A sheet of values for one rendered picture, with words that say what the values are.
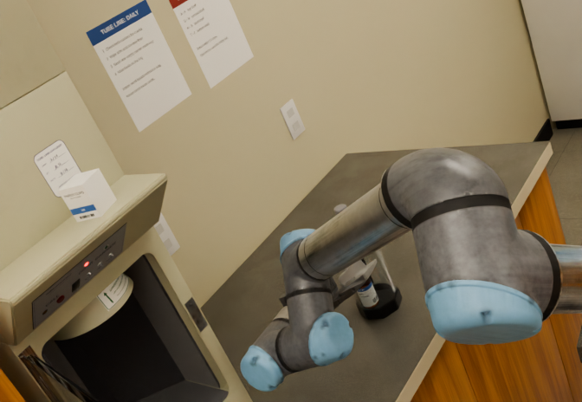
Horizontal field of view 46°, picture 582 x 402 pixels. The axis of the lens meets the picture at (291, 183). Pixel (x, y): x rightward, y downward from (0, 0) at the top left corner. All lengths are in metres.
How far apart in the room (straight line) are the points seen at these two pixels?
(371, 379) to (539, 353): 0.75
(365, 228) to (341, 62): 1.54
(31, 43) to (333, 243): 0.56
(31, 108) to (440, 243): 0.67
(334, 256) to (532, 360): 1.08
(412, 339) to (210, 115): 0.87
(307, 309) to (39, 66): 0.57
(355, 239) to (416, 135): 1.87
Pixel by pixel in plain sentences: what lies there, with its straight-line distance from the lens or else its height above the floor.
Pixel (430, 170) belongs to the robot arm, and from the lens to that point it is 0.80.
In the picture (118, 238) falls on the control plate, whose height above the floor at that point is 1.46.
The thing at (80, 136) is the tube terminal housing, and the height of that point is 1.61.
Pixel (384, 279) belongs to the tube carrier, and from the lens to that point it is 1.50.
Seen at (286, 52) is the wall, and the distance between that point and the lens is 2.20.
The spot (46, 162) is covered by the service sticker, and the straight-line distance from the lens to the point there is 1.14.
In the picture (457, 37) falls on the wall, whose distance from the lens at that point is 3.18.
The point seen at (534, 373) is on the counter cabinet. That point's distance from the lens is 2.02.
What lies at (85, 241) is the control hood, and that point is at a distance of 1.04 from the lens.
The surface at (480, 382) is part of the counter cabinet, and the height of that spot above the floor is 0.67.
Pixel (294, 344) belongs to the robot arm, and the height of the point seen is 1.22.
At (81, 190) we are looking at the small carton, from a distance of 1.08.
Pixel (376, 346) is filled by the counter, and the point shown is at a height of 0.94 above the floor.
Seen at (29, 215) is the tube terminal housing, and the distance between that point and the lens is 1.13.
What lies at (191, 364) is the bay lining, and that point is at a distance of 1.45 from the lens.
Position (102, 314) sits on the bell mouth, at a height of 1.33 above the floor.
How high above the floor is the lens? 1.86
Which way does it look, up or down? 24 degrees down
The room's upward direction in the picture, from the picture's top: 24 degrees counter-clockwise
